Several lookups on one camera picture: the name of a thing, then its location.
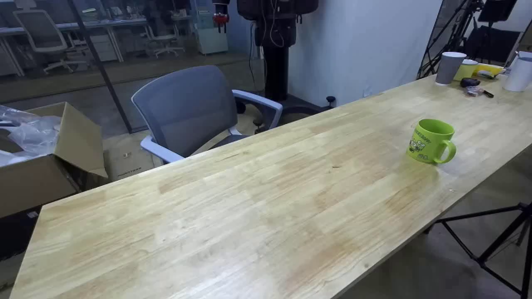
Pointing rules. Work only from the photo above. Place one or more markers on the white cylindrical cup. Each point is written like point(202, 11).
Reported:
point(520, 73)

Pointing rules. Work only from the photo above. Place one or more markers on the white cabinet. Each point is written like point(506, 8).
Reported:
point(210, 36)

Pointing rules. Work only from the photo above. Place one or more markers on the clear plastic wrap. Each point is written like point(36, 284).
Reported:
point(33, 136)

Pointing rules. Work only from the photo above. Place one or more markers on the grey mesh office chair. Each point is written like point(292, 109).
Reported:
point(189, 109)

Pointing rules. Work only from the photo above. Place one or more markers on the white base office chair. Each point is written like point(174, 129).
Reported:
point(166, 43)

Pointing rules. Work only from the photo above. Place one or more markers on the black tripod stand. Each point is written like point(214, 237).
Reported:
point(500, 244)

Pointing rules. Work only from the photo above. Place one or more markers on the green ceramic mug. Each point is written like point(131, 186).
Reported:
point(428, 142)

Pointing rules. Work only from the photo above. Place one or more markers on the black office chair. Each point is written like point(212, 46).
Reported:
point(491, 43)

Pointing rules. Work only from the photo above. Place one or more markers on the small black tool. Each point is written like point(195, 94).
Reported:
point(471, 84)

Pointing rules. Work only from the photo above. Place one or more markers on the white frame office chair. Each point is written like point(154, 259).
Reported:
point(43, 34)

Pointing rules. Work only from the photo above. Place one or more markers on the white office desk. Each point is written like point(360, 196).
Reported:
point(106, 26)

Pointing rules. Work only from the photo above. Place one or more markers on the yellow object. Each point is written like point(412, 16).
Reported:
point(483, 71)

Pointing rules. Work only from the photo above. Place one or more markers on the black slanted pole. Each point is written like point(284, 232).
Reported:
point(102, 78)

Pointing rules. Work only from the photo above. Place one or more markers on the black pedestal stand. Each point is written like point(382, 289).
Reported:
point(277, 61)

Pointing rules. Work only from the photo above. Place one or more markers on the black light stand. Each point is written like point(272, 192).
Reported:
point(438, 48)

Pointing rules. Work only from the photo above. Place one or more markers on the open cardboard box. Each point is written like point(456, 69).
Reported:
point(79, 144)

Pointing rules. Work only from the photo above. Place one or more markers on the grey cylindrical cup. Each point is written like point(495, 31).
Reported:
point(448, 68)

